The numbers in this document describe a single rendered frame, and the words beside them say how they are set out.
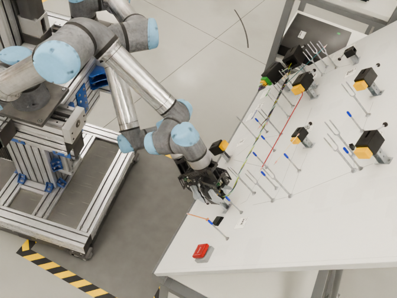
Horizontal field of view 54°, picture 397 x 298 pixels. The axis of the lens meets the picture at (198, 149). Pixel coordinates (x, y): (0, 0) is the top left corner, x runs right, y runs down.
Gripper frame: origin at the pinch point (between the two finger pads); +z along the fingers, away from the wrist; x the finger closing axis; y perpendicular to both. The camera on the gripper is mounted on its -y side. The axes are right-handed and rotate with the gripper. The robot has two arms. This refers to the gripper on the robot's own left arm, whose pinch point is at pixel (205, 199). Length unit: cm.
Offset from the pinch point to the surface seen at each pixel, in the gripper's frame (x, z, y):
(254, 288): 3.2, 41.3, 1.9
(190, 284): -18.3, 28.0, 8.0
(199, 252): -0.7, 8.4, 27.2
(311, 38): 66, -37, -87
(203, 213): -3.6, 5.5, -1.3
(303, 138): 44.0, -9.6, 6.5
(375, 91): 71, -14, 3
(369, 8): 90, -39, -52
